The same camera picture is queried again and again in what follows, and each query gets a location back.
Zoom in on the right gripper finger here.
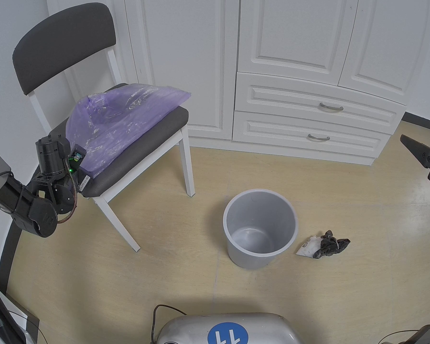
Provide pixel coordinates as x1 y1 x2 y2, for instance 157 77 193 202
400 134 430 170

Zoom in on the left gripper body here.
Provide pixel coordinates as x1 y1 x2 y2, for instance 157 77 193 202
75 166 92 196

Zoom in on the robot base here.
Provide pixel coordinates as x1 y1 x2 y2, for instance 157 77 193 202
158 312 306 344

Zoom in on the purple plastic bag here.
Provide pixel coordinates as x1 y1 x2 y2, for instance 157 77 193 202
65 84 193 178

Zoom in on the crumpled black plastic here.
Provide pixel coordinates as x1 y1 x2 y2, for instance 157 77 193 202
313 230 351 259

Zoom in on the grey trash bin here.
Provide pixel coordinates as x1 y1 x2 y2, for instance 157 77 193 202
222 188 299 270

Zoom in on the dark grey white-legged chair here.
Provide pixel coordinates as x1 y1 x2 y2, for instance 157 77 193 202
12 2 196 253

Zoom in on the crumpled white paper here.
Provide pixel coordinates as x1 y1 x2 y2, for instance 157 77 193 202
296 235 323 259

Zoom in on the white wardrobe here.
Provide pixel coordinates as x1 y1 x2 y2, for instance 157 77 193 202
43 0 430 166

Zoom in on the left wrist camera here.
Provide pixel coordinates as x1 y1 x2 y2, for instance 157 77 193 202
69 144 86 174

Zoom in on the black cable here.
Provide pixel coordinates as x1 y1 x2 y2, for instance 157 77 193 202
151 304 188 344
379 330 422 344

